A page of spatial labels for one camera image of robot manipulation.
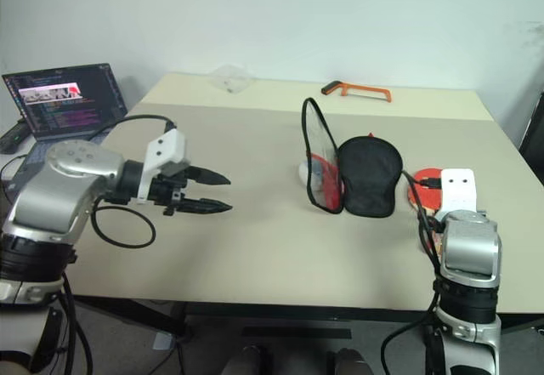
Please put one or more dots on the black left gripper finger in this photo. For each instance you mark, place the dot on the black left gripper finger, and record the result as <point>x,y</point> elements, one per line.
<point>208,207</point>
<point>210,176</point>

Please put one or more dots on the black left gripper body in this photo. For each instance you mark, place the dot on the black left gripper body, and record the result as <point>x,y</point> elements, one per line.
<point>166,191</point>

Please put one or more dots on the small whitish translucent object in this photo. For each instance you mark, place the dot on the small whitish translucent object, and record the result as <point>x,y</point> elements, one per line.
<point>302,173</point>

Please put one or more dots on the black and red paddle case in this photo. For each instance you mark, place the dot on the black and red paddle case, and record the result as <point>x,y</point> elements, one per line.
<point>370,175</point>

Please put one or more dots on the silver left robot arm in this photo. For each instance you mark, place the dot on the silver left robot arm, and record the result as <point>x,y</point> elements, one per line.
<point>64,188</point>

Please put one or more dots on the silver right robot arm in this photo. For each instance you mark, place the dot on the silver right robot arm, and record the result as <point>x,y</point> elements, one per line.
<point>467,243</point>

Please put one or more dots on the clear plastic bag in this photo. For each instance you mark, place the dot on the clear plastic bag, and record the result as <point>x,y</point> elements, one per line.
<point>229,79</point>

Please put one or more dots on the open dark laptop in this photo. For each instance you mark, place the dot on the open dark laptop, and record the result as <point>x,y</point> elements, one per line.
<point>64,103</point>

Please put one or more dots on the black floor bar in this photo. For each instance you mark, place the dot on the black floor bar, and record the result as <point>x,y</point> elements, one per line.
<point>297,332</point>

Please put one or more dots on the dark rounded shape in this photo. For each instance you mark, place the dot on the dark rounded shape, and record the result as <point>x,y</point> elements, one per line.
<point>246,360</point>
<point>355,362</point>

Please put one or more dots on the black device beside laptop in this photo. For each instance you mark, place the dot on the black device beside laptop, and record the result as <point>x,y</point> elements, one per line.
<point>13,139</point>

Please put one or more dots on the orange hacksaw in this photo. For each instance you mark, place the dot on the orange hacksaw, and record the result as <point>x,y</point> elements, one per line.
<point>361,88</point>

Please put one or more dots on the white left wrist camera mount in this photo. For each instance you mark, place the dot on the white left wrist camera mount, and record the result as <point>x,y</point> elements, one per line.
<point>168,145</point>

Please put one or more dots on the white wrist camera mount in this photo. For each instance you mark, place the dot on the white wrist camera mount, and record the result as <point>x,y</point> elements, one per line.
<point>457,192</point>
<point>168,145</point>

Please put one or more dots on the black table frame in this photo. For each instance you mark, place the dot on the black table frame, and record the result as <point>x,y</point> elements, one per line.
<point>297,310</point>

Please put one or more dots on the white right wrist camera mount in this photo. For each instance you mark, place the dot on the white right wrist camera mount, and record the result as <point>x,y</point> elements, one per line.
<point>457,192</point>

